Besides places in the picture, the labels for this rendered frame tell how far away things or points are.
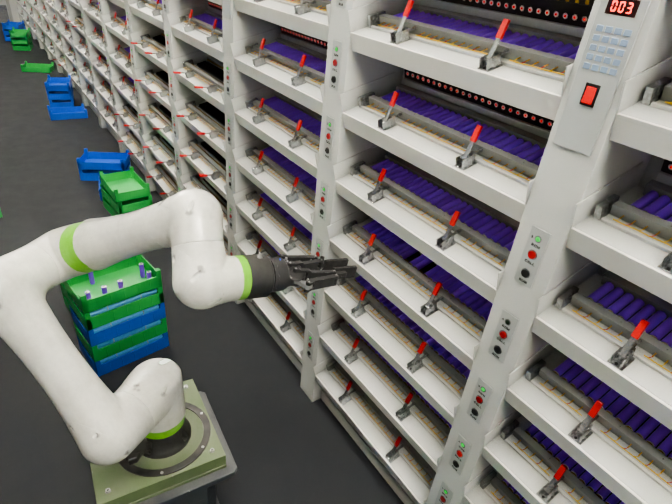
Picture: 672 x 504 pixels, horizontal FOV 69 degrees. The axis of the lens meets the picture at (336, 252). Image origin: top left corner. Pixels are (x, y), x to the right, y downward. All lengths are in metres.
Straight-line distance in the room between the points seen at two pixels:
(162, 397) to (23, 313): 0.37
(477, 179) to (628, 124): 0.31
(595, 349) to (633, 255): 0.20
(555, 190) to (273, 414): 1.39
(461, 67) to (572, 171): 0.31
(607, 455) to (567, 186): 0.52
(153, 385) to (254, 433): 0.69
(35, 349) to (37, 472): 0.83
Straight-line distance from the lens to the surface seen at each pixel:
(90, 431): 1.25
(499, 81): 1.00
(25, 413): 2.17
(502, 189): 1.02
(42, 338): 1.21
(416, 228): 1.23
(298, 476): 1.82
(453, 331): 1.24
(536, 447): 1.30
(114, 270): 2.19
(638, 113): 0.89
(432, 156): 1.13
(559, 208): 0.95
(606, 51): 0.89
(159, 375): 1.34
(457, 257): 1.14
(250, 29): 1.98
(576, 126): 0.91
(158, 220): 1.00
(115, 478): 1.48
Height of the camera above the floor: 1.52
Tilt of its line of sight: 32 degrees down
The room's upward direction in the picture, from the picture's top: 6 degrees clockwise
